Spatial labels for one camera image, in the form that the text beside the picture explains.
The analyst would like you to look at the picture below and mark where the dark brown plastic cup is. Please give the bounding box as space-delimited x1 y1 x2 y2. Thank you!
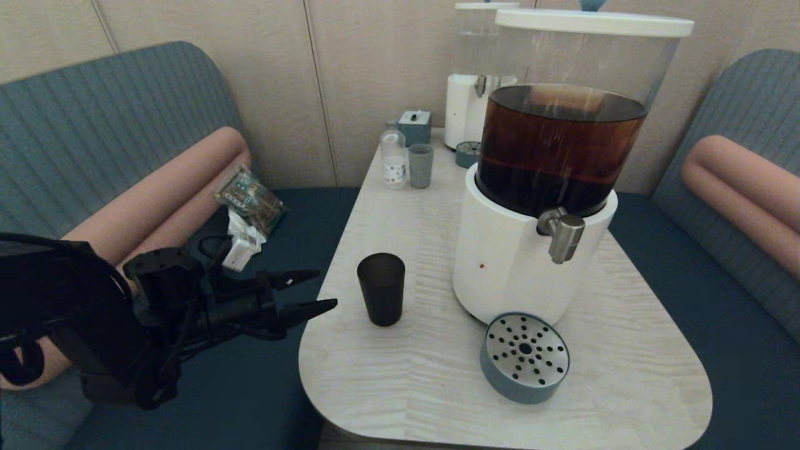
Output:
357 253 406 327

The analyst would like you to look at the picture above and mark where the metal dispenser tap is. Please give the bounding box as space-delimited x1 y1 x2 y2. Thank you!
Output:
536 207 586 264

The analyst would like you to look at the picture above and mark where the grey-blue cup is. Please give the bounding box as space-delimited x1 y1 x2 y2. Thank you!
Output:
409 144 434 189

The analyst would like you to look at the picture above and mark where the green printed snack packet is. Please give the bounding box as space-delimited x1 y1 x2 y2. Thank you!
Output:
214 165 289 237

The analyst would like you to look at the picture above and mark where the pink bolster cushion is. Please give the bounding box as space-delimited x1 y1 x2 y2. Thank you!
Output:
680 135 800 279
0 127 253 391

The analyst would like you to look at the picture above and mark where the clear plastic bottle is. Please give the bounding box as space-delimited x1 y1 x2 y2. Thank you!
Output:
381 121 409 189

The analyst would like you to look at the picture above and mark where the blue-grey tissue box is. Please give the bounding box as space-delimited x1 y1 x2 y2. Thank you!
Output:
398 111 433 147

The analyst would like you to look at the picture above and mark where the small blue-grey drip tray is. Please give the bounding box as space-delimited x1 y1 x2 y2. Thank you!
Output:
454 141 482 169

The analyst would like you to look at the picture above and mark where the large blue-grey perforated drip tray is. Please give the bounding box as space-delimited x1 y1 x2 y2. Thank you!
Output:
480 312 571 404

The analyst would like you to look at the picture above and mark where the teal ribbed sofa bench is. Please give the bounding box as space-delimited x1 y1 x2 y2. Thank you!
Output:
606 49 800 450
0 41 363 450

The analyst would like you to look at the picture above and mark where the small clear water dispenser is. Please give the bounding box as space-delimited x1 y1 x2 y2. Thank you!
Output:
444 0 519 152

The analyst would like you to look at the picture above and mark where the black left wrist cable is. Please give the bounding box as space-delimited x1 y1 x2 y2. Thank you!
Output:
197 235 233 266

